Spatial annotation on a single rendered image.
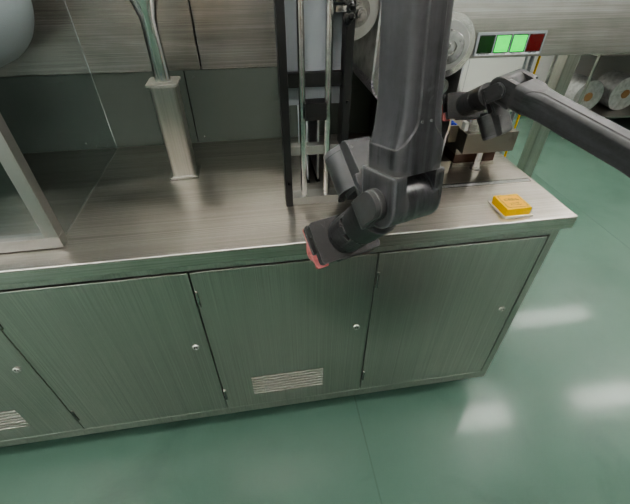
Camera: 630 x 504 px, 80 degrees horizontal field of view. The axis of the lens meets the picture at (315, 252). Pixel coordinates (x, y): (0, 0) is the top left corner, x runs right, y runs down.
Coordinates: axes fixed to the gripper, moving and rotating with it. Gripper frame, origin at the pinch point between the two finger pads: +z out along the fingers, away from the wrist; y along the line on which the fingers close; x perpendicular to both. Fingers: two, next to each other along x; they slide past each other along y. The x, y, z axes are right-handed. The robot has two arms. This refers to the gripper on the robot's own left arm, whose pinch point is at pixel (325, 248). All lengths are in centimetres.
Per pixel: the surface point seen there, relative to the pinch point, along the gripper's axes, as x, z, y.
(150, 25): -66, 23, 12
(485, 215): 3, 15, -53
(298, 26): -44.9, 1.2, -12.1
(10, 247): -27, 41, 55
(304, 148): -27.8, 20.8, -13.2
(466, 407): 70, 76, -67
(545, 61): -132, 167, -366
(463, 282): 18, 32, -52
